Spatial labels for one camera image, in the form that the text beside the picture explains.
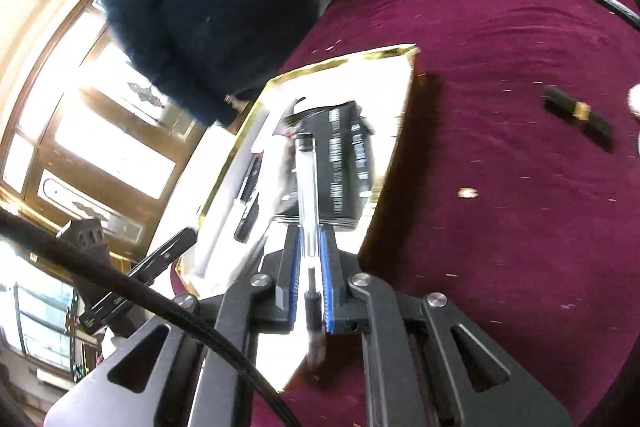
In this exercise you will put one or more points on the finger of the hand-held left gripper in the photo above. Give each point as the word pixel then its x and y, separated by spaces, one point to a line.
pixel 150 259

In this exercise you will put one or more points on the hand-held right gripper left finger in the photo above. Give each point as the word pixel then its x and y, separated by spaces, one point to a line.
pixel 295 267

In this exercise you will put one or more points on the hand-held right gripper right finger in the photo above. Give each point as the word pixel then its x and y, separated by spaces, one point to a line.
pixel 327 277

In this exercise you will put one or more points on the long black marker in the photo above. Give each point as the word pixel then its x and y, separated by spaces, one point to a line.
pixel 246 219

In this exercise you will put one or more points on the clear barrel pen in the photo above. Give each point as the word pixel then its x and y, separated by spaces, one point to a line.
pixel 306 187

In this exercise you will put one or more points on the short black marker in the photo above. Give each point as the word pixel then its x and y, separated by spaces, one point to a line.
pixel 250 179

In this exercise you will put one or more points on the black wet wipe packet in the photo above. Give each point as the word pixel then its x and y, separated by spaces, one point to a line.
pixel 345 167

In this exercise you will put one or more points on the gold-edged cardboard box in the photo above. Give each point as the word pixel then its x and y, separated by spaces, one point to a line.
pixel 390 82

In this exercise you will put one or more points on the gold foil scrap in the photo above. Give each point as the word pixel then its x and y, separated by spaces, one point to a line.
pixel 467 193

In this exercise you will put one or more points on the wooden framed glass door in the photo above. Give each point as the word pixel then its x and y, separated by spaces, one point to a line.
pixel 37 72

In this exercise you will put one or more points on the black and gold pen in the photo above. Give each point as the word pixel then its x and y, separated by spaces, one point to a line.
pixel 560 102

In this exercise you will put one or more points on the small white bottle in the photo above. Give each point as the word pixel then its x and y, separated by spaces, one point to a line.
pixel 635 99

